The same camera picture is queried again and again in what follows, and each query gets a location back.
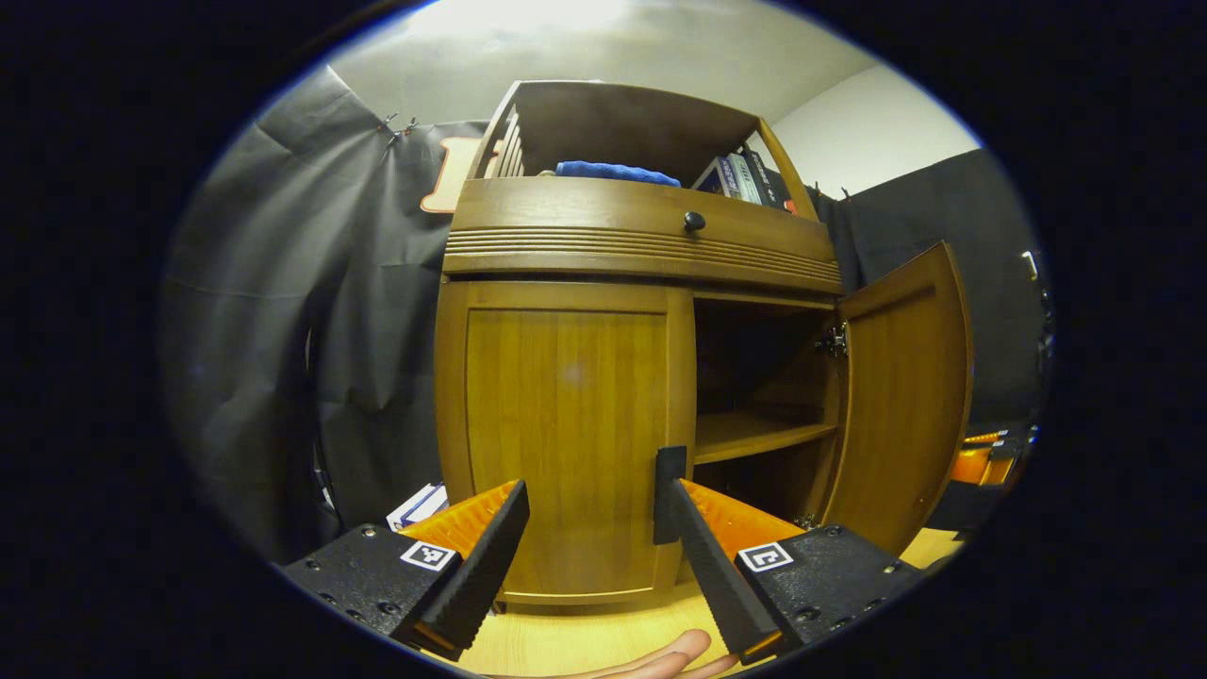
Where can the blue folded towel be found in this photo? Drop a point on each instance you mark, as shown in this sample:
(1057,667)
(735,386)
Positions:
(613,173)

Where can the wooden cabinet door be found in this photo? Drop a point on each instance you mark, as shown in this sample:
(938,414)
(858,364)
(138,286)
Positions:
(566,424)
(905,396)

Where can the white and blue book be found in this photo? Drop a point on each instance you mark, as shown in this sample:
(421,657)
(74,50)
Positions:
(717,179)

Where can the wooden double-door shoe cabinet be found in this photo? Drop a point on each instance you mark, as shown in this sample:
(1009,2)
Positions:
(754,434)

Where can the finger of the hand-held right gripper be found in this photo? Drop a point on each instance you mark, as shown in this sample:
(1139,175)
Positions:
(985,462)

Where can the wooden drawer with black knob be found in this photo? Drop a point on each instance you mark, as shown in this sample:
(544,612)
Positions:
(566,212)

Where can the grey book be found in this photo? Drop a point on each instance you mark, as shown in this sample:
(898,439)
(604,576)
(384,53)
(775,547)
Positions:
(745,179)

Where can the white and blue box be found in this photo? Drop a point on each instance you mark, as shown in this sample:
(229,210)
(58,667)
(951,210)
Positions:
(415,507)

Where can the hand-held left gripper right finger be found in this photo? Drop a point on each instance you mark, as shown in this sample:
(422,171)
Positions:
(717,575)

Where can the black backdrop cloth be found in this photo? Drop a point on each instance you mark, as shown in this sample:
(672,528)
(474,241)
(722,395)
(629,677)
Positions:
(273,330)

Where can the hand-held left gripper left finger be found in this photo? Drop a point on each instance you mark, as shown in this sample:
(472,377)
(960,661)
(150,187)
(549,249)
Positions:
(481,575)

